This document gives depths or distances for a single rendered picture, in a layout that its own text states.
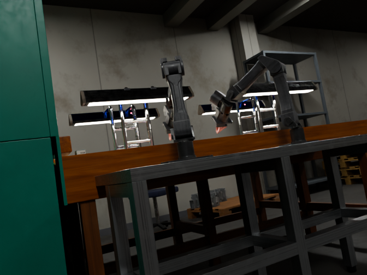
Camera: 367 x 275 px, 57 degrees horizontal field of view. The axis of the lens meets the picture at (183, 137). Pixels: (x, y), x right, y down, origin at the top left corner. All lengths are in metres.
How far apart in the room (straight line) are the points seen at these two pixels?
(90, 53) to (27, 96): 3.27
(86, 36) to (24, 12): 3.21
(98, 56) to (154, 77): 0.80
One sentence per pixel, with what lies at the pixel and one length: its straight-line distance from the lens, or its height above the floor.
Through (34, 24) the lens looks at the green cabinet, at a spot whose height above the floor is 1.28.
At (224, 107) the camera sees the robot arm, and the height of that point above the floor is 0.93.
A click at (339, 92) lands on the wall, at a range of 7.23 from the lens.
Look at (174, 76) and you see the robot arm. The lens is 1.35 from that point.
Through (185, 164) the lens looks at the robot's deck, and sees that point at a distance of 1.05.
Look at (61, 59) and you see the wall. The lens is 4.49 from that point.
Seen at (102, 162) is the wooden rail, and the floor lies 0.72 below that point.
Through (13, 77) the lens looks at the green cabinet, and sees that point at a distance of 1.40.
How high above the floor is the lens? 0.65
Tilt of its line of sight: 5 degrees up
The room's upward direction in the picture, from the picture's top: 9 degrees counter-clockwise
